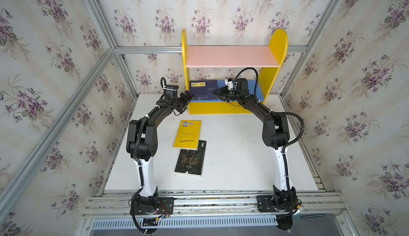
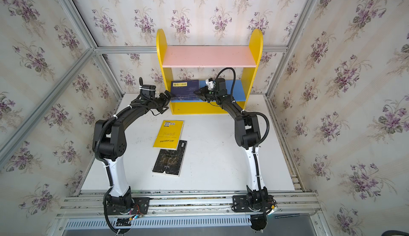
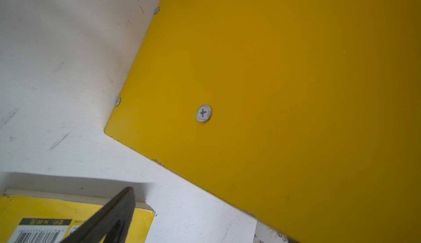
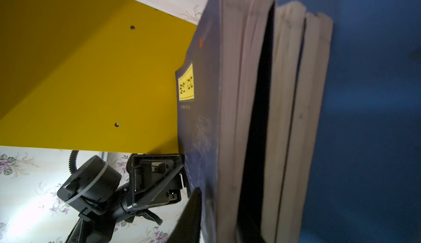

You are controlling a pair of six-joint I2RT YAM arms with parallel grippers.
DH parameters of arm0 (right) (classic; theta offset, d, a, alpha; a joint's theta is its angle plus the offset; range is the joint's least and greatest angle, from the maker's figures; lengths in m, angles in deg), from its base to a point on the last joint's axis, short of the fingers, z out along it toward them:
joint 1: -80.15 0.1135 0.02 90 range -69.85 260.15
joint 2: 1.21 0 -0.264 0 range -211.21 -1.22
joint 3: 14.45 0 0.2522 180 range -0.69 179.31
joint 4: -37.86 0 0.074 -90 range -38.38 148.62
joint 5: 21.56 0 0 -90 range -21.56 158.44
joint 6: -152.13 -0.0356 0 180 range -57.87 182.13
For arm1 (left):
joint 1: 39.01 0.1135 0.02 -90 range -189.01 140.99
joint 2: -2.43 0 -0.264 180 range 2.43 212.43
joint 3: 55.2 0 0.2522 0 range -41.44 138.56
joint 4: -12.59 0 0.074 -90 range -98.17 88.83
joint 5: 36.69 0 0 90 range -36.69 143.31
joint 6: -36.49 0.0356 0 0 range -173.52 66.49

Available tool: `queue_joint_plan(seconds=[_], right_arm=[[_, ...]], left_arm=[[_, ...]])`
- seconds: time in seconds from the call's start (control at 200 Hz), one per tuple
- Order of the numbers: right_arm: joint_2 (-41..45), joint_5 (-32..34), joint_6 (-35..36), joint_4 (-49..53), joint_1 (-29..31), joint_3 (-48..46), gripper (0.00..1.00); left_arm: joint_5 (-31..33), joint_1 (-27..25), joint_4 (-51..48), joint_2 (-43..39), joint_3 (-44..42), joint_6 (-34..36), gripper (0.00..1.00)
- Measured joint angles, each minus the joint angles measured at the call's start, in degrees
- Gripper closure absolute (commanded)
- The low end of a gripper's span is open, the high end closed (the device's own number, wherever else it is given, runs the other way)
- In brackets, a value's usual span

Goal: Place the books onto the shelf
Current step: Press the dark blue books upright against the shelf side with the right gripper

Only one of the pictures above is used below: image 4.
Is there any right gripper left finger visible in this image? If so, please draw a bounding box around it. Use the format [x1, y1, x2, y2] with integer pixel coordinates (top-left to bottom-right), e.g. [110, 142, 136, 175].
[166, 188, 202, 243]

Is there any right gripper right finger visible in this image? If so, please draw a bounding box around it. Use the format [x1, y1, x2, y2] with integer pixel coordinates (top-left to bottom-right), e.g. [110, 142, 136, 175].
[236, 225, 265, 243]

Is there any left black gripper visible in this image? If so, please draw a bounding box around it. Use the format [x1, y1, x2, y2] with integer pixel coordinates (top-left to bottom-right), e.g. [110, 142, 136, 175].
[126, 154, 184, 225]

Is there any navy book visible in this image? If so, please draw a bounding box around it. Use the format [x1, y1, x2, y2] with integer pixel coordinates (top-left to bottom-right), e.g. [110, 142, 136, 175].
[260, 0, 307, 243]
[290, 12, 333, 243]
[276, 12, 321, 243]

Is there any dark blue text-covered book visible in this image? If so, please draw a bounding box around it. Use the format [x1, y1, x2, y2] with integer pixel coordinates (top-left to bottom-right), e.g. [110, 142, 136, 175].
[175, 0, 276, 243]

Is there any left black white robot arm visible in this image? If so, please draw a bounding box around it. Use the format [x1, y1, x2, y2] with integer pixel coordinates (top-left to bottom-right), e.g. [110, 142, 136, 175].
[57, 151, 184, 243]

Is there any yellow pink blue bookshelf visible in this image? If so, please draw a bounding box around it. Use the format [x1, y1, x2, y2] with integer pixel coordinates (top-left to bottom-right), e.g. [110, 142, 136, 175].
[1, 0, 421, 243]

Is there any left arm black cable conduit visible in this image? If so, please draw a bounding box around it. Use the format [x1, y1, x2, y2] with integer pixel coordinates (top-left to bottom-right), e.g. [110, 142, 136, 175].
[68, 149, 80, 175]

